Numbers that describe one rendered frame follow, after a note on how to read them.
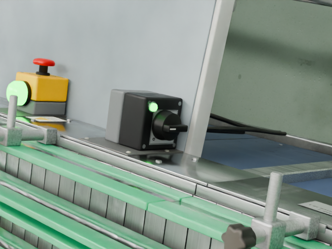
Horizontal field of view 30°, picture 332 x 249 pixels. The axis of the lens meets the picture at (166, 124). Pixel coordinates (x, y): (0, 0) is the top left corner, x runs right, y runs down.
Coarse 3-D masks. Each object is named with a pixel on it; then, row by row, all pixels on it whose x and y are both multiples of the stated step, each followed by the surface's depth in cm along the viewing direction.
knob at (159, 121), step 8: (160, 112) 90; (168, 112) 90; (160, 120) 89; (168, 120) 89; (176, 120) 90; (152, 128) 90; (160, 128) 89; (168, 128) 88; (176, 128) 89; (184, 128) 90; (160, 136) 90; (168, 136) 90; (176, 136) 91
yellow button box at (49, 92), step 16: (16, 80) 113; (32, 80) 109; (48, 80) 110; (64, 80) 113; (32, 96) 109; (48, 96) 111; (64, 96) 113; (32, 112) 109; (48, 112) 111; (64, 112) 114
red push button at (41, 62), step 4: (36, 60) 111; (40, 60) 111; (44, 60) 111; (48, 60) 112; (52, 60) 113; (36, 64) 111; (40, 64) 111; (44, 64) 111; (48, 64) 111; (52, 64) 112; (40, 68) 112; (44, 68) 112; (44, 72) 112
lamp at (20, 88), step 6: (12, 84) 109; (18, 84) 109; (24, 84) 109; (6, 90) 110; (12, 90) 109; (18, 90) 108; (24, 90) 109; (30, 90) 109; (18, 96) 108; (24, 96) 109; (30, 96) 110; (18, 102) 109; (24, 102) 110
